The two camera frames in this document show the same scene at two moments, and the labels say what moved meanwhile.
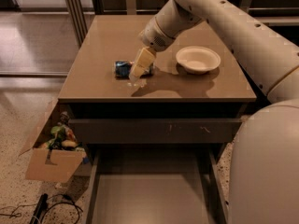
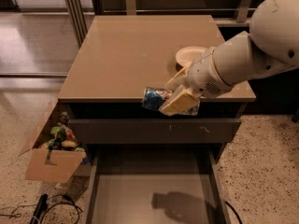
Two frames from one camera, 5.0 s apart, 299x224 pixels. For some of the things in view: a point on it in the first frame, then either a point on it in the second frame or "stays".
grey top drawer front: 156,131 stays
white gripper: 153,35 -> 204,74
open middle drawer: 157,184 stays
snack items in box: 62,136 stays
